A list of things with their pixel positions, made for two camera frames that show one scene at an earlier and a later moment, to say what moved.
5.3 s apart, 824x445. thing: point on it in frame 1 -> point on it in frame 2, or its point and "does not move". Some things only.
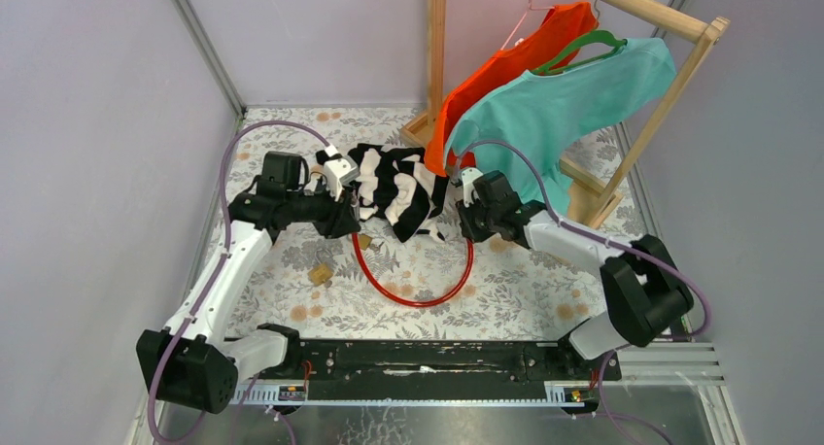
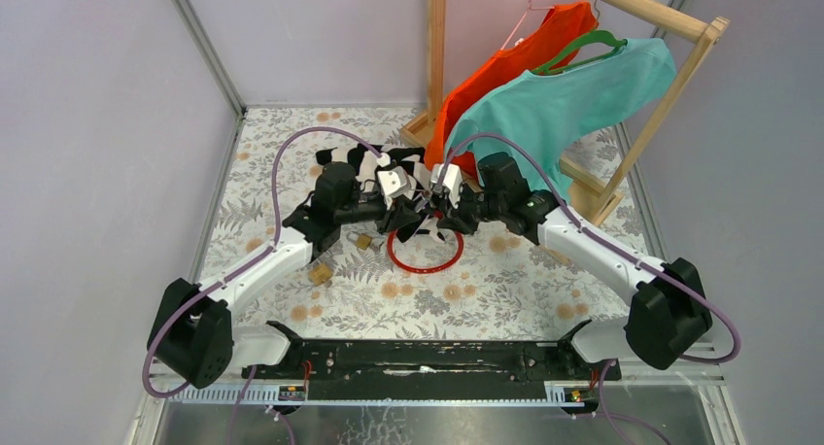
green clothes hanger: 594,37 does not move
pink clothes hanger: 530,7 does not move
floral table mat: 376,286 does not move
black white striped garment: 400,186 does not move
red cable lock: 357,249 -> 458,255
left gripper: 339,220 -> 399,217
